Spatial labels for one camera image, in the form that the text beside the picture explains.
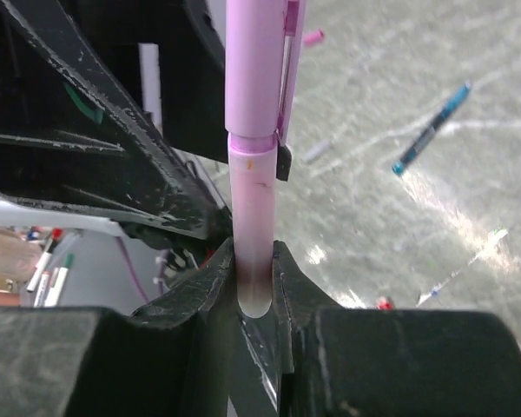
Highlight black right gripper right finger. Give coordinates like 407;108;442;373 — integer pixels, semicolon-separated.
273;242;521;416

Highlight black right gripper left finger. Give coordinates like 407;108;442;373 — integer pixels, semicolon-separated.
0;241;235;416

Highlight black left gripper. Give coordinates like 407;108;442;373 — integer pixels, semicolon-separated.
0;1;231;241

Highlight pink highlighter cap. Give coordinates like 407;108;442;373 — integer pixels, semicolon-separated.
225;0;307;146

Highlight blue pen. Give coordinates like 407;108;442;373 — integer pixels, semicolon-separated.
392;82;472;176

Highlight red marker cap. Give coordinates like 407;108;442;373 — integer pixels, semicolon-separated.
376;297;393;310

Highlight pink highlighter pen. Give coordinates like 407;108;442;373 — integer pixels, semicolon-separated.
228;134;277;318

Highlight markers on side table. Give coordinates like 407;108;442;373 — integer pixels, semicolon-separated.
25;228;78;308

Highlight small pink cap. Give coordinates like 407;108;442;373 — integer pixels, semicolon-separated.
302;30;325;46

